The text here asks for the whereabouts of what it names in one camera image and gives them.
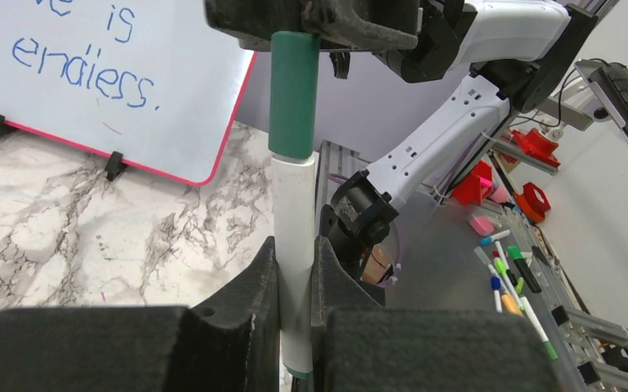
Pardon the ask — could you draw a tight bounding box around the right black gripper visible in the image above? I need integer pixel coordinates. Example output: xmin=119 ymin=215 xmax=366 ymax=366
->
xmin=203 ymin=0 xmax=420 ymax=52

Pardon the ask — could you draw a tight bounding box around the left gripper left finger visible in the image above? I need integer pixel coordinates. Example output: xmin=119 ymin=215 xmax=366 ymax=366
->
xmin=0 ymin=238 xmax=279 ymax=391

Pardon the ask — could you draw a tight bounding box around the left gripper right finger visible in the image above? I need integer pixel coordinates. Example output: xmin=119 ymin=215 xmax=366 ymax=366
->
xmin=310 ymin=237 xmax=561 ymax=391

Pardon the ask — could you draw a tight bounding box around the white green acrylic marker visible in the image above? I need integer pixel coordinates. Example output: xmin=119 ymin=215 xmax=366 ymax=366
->
xmin=271 ymin=154 xmax=316 ymax=379

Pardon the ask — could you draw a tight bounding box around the green marker cap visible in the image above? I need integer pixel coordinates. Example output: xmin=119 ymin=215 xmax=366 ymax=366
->
xmin=269 ymin=31 xmax=320 ymax=161

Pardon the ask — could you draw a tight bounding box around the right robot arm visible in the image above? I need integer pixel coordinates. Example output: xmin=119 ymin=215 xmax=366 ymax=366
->
xmin=204 ymin=1 xmax=599 ymax=266

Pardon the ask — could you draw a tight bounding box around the pink framed whiteboard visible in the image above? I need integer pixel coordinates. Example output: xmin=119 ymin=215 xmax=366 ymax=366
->
xmin=0 ymin=1 xmax=256 ymax=186

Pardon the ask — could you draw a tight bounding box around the black whiteboard clip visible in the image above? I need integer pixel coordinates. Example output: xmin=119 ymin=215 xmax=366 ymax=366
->
xmin=105 ymin=151 xmax=127 ymax=182

